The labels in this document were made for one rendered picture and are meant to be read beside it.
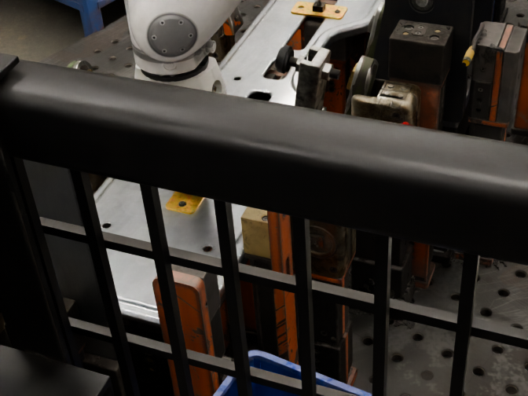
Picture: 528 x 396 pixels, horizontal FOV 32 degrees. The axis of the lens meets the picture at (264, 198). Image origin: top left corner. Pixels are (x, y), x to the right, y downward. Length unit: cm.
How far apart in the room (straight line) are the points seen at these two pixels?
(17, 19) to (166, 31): 296
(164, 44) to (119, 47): 117
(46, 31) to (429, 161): 346
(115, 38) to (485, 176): 186
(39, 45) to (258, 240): 267
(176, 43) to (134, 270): 28
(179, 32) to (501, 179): 65
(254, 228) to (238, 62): 43
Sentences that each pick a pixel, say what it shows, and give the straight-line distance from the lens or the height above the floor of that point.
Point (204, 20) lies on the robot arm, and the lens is 86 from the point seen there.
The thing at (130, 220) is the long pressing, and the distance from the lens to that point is 109.
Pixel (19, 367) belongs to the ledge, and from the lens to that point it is 36.
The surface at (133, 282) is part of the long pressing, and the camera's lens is 101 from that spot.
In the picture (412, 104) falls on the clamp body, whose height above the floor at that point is 107.
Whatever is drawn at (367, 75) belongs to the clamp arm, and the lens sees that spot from 112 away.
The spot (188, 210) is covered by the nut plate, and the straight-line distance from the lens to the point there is 108.
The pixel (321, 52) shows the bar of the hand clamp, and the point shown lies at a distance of 94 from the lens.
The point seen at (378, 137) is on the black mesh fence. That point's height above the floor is 155.
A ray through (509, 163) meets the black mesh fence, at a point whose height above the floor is 155.
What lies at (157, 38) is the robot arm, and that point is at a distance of 87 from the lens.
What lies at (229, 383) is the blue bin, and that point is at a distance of 69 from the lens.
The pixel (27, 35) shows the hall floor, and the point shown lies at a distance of 367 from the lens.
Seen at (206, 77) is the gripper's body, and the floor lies 118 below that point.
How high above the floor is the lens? 169
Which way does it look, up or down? 39 degrees down
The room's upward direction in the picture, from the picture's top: 5 degrees counter-clockwise
